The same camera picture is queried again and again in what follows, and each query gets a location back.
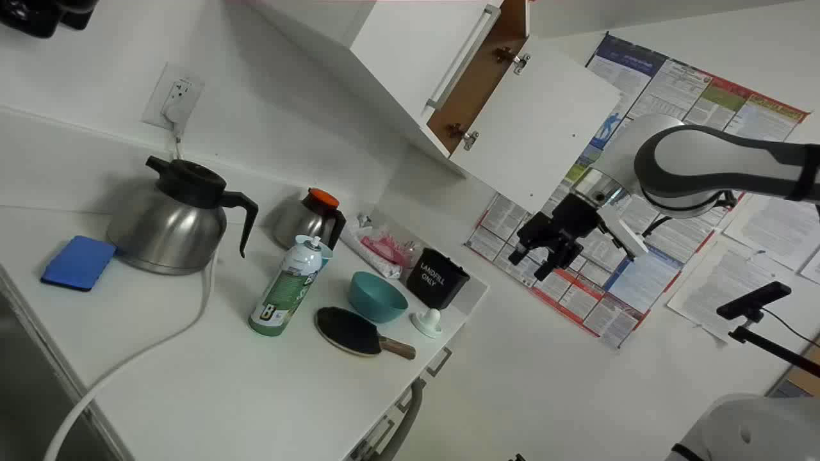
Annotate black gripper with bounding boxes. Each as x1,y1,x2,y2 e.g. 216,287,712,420
507,193,612,285

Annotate silver drawer handle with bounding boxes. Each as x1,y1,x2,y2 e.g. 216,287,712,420
423,345,453,378

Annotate white open cabinet door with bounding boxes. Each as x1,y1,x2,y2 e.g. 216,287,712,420
449,40,625,217

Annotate black square container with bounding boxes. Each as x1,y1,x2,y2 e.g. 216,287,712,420
402,245,475,313

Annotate small white knob object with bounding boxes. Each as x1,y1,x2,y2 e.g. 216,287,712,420
410,305,447,337

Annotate clear bag pink packets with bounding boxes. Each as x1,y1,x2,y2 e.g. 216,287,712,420
357,208,428,281

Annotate teal bowl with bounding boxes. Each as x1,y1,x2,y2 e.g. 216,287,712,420
347,269,410,326

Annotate black table tennis paddle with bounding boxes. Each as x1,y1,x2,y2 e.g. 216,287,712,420
314,305,420,362

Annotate small steel carafe orange lid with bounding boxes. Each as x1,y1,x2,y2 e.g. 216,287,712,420
266,186,350,253

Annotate green spray bottle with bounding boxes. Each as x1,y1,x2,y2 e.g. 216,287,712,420
247,232,335,337

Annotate large steel carafe black lid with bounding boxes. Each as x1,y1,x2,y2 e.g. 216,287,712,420
104,153,262,280

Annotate blue sponge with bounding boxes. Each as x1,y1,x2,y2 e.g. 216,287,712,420
38,232,119,294

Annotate stainless steel sink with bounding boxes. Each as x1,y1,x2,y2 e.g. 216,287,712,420
0,266,130,461

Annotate black appliance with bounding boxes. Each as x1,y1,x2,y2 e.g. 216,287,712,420
0,0,104,40

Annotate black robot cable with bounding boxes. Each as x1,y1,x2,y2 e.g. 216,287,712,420
639,186,744,240

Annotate colourful printed wall poster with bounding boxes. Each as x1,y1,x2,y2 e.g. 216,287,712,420
465,30,812,351

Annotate long silver cabinet handle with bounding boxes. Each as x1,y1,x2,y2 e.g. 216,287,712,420
347,373,428,461

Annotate silver wall cabinet handle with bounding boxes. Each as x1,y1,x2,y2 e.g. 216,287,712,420
423,2,502,113

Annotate black camera on stand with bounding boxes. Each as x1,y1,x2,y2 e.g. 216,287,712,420
716,280,820,378

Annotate white wall cabinet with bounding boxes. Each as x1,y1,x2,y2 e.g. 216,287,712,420
243,0,534,161

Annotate white wall outlet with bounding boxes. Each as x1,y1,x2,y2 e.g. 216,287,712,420
138,62,209,139

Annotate white power cable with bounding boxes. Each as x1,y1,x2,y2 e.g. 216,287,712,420
42,84,218,461

